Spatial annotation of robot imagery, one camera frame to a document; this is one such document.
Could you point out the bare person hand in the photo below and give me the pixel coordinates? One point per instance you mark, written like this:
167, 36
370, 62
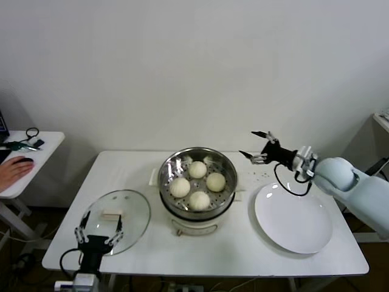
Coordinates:
15, 172

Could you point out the white electric cooker base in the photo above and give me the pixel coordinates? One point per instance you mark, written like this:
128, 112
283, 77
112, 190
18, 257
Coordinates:
194, 226

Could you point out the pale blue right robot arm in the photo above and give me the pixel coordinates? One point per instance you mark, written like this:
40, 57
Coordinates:
364, 194

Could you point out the large white plate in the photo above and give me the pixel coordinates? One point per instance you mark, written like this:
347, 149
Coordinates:
291, 219

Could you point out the white power strip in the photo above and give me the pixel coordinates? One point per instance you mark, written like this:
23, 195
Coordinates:
185, 287

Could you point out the white side table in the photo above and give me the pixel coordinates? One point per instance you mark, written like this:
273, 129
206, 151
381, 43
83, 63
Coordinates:
45, 152

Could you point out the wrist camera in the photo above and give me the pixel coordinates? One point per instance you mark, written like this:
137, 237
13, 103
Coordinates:
62, 285
307, 159

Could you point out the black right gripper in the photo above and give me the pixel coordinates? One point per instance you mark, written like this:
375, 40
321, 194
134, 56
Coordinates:
278, 153

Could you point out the perforated steel steamer basket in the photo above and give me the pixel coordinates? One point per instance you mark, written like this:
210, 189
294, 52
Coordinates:
226, 170

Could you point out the white steamed baozi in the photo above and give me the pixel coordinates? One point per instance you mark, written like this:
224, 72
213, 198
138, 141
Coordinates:
197, 169
180, 187
215, 182
199, 200

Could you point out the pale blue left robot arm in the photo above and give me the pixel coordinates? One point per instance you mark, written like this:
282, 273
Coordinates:
88, 281

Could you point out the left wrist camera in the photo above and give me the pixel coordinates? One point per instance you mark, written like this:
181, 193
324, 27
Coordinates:
62, 285

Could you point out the glass pot lid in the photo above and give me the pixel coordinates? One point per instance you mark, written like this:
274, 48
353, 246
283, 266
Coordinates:
133, 213

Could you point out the small black device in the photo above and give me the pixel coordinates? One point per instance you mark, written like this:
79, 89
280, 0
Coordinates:
39, 143

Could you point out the black laptop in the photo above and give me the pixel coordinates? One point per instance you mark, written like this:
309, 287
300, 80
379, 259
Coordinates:
2, 124

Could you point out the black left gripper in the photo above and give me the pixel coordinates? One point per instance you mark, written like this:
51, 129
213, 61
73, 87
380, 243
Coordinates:
94, 246

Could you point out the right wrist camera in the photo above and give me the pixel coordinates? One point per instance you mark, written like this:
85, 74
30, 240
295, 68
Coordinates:
307, 159

